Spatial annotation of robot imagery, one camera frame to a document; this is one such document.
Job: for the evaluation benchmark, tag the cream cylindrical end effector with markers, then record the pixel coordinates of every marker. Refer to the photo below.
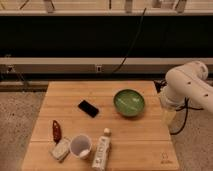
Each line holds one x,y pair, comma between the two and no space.
168,116

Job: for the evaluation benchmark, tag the black rectangular eraser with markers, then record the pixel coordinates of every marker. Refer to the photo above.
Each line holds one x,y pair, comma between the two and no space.
91,110

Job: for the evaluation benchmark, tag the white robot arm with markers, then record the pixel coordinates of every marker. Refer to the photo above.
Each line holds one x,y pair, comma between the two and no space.
186,81

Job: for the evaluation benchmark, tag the green bowl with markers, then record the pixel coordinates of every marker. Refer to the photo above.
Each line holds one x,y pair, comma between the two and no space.
129,103

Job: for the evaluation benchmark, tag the white squeeze bottle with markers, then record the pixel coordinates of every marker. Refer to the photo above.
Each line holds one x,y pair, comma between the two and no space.
102,151

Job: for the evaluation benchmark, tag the white clear plastic cup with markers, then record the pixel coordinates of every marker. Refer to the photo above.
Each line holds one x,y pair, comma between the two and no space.
80,146

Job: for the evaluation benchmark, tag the red chili pepper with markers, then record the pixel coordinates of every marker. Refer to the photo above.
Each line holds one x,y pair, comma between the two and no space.
56,131

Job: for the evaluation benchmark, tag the small white packaged box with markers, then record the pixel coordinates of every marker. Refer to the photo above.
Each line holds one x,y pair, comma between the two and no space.
61,150

